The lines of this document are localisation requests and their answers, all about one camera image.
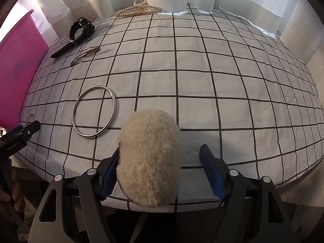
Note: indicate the large silver bangle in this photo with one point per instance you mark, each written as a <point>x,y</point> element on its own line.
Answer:
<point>75,125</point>

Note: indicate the white black-checked cloth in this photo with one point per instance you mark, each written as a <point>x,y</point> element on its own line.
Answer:
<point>202,81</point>

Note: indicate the brown snap hair clip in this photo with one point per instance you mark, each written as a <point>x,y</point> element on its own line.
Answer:
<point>87,53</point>

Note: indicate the person's left hand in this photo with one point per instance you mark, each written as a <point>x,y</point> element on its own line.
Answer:
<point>17,201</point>

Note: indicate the black wristwatch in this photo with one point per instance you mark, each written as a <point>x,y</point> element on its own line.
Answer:
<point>80,29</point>

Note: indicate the pink plastic box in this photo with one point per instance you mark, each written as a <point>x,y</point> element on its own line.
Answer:
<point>20,68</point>

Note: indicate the beige fluffy hair scrunchie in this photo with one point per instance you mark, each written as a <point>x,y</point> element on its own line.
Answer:
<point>149,157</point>

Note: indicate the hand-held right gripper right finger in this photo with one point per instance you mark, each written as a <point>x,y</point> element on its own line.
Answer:
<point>213,176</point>

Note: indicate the pearl hair claw clip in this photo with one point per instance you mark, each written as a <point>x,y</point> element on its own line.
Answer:
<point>138,10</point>

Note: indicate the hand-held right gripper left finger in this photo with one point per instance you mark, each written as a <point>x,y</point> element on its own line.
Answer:
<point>108,182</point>

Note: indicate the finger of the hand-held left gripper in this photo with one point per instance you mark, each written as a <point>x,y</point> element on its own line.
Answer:
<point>31,128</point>

